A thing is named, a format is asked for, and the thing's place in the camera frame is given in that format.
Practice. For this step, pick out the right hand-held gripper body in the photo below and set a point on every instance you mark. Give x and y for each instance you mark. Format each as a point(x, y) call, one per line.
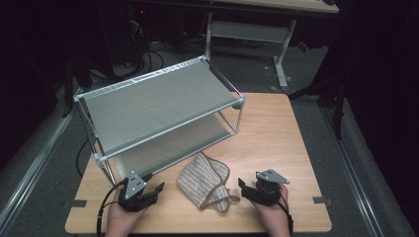
point(271, 176)

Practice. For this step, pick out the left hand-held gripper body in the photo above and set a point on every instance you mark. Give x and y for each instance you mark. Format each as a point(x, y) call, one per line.
point(135, 184)

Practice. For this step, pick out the brown elastic band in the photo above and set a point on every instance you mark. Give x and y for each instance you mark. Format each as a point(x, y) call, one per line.
point(235, 198)

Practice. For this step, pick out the beige striped towel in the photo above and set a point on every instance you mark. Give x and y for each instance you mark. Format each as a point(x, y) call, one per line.
point(201, 181)

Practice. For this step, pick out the grey two-tier shoe rack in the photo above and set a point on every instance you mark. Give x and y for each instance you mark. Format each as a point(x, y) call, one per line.
point(148, 108)

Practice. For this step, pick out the person's right hand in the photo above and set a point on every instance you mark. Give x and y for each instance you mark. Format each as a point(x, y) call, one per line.
point(275, 215)

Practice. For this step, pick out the person's left hand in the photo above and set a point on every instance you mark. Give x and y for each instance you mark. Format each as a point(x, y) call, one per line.
point(122, 219)

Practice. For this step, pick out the grey tape piece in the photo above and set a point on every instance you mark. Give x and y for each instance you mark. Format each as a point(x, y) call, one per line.
point(77, 203)
point(321, 199)

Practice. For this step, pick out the black metal stand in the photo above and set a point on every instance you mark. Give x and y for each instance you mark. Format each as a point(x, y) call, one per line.
point(338, 112)
point(68, 95)

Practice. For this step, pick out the small red object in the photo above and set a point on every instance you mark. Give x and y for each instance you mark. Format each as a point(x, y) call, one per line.
point(303, 46)

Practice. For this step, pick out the white-legged desk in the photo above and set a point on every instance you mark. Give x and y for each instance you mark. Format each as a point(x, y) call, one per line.
point(247, 31)

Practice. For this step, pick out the dark computer with red light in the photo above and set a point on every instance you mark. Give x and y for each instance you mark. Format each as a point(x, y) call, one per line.
point(136, 26)

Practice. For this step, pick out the aluminium floor rail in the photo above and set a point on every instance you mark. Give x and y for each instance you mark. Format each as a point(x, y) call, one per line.
point(29, 174)
point(351, 171)

